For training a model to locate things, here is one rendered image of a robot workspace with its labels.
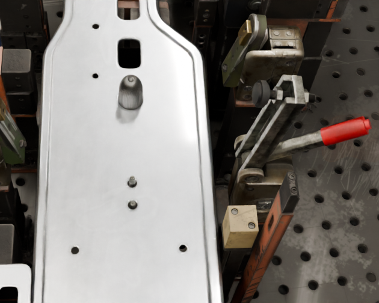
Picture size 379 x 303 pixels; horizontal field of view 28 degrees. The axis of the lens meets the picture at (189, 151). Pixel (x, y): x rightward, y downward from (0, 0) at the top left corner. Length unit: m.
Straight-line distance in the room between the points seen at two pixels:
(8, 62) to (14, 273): 0.31
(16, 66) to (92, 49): 0.11
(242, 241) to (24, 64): 0.40
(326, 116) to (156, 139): 0.50
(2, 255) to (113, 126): 0.22
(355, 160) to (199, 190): 0.48
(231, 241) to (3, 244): 0.28
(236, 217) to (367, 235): 0.48
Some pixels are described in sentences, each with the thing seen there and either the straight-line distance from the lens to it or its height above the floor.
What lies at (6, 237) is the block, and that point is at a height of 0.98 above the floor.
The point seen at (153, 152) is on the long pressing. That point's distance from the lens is 0.98.
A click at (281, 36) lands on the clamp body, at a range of 1.02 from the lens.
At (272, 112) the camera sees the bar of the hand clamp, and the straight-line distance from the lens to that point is 0.84.
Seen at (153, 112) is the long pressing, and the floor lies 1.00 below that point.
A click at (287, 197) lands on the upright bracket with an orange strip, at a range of 0.76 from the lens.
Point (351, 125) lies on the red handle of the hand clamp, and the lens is 0.87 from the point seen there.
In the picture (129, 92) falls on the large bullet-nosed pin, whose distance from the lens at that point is 0.98.
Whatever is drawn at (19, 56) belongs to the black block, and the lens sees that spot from 1.08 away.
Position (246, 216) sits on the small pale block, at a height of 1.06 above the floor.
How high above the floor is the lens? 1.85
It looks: 61 degrees down
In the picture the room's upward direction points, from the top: 10 degrees clockwise
